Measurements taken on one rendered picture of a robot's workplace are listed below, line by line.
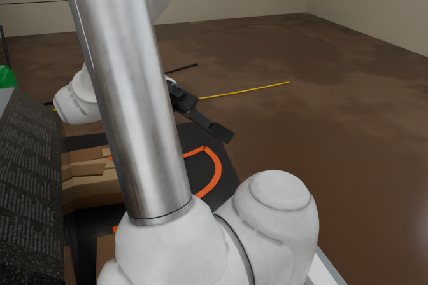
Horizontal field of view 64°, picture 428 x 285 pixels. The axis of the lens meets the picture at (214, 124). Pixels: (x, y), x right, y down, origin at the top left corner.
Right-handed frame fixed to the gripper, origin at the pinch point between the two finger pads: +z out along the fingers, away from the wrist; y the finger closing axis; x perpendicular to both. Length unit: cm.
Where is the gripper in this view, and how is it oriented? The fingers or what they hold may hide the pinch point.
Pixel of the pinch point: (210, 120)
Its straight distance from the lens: 71.5
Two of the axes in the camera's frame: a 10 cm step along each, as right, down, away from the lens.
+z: 5.8, 3.3, -7.4
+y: -5.5, -5.1, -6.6
